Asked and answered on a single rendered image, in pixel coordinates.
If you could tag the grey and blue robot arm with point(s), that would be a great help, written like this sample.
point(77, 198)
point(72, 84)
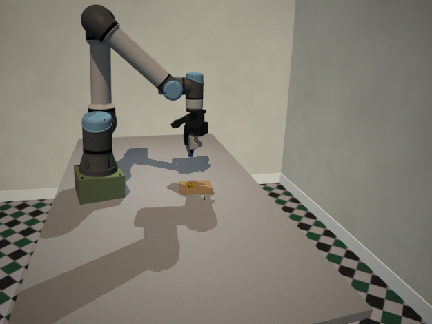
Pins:
point(100, 121)

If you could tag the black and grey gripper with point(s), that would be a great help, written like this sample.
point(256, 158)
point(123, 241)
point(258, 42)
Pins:
point(195, 127)

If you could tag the tan square mat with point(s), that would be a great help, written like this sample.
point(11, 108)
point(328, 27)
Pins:
point(199, 187)

